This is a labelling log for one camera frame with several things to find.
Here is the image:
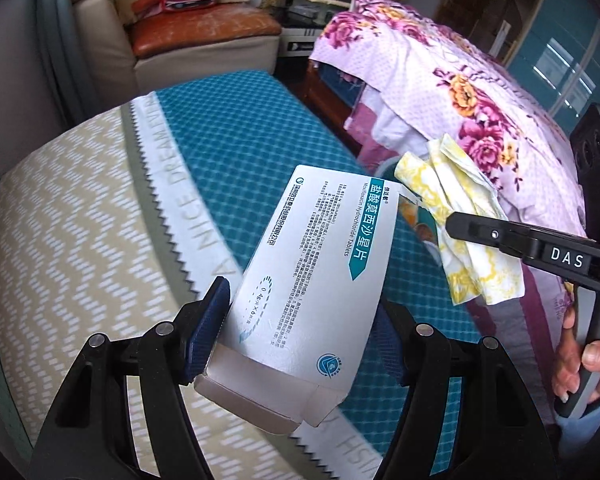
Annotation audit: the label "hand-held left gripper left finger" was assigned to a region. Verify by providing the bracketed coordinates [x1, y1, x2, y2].
[30, 277, 231, 480]

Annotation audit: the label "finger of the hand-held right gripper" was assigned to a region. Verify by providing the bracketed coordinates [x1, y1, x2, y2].
[445, 211, 541, 267]

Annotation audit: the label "black electronic device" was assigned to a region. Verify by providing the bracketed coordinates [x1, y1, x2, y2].
[280, 0, 348, 58]

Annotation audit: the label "grey-blue curtain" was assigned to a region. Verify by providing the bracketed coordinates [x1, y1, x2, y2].
[35, 0, 81, 126]

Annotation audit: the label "pink floral blanket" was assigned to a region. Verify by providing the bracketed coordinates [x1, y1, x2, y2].
[310, 0, 591, 426]

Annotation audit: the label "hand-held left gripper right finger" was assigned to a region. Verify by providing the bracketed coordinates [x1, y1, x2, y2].
[372, 300, 561, 480]

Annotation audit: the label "brown wooden bed frame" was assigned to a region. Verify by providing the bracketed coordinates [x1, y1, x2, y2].
[305, 57, 366, 146]

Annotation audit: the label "wooden wardrobe teal doors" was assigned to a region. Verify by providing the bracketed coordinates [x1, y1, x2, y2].
[432, 0, 600, 126]

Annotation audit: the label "white medicine box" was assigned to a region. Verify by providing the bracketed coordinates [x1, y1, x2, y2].
[192, 164, 406, 436]

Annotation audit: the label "grey padded headboard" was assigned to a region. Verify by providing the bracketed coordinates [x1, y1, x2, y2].
[0, 0, 68, 181]

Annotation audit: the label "blue denim clothing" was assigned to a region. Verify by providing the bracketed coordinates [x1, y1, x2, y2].
[545, 400, 600, 466]

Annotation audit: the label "teal and beige bed mat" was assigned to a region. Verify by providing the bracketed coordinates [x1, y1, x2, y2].
[0, 70, 481, 480]

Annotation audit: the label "orange sofa cushion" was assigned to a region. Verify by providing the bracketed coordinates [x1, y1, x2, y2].
[130, 2, 283, 60]

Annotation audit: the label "cream leather sofa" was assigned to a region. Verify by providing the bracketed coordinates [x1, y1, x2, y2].
[72, 0, 281, 96]

